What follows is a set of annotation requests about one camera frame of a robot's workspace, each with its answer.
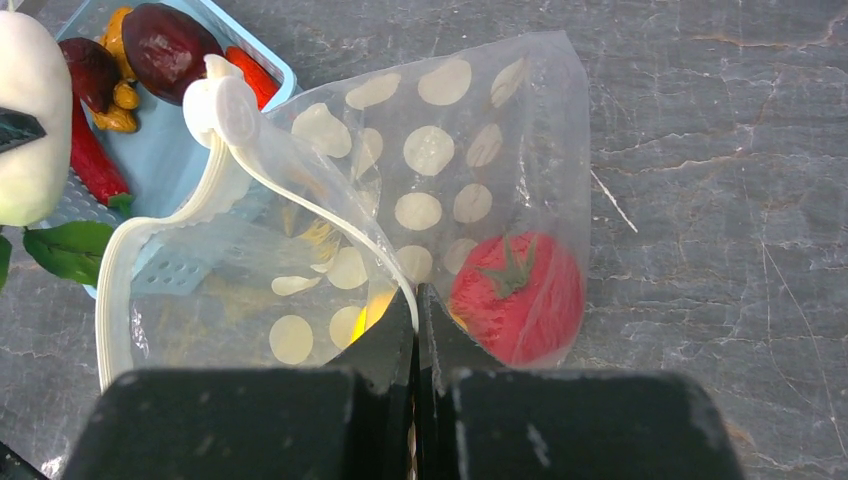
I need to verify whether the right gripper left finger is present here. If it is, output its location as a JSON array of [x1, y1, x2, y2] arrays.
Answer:
[[65, 293, 414, 479]]

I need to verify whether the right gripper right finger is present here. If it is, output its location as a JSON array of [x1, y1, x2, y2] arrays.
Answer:
[[416, 284, 744, 479]]

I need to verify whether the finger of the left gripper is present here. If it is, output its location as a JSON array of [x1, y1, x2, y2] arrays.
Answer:
[[0, 107, 46, 154]]

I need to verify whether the white toy radish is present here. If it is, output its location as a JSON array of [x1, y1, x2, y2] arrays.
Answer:
[[0, 9, 117, 293]]

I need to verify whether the yellow toy pear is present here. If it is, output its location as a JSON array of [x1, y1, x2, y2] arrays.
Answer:
[[296, 219, 393, 349]]

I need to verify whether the red toy tomato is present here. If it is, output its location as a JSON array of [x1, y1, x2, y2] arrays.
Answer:
[[448, 231, 585, 366]]

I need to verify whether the clear polka dot zip bag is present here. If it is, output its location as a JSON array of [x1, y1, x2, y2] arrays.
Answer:
[[95, 30, 591, 386]]

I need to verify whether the red toy chili pepper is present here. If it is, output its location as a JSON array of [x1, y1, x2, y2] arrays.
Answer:
[[70, 95, 134, 218]]

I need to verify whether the small dark red fruit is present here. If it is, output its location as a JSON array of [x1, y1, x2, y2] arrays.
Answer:
[[58, 37, 120, 113]]

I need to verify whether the light blue plastic basket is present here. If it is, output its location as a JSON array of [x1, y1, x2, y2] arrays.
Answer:
[[36, 1, 298, 295]]

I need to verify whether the dark red toy fruit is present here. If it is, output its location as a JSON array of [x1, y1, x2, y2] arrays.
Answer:
[[121, 3, 224, 106]]

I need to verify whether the orange toy carrot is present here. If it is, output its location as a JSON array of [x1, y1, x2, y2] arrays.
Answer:
[[225, 46, 279, 110]]

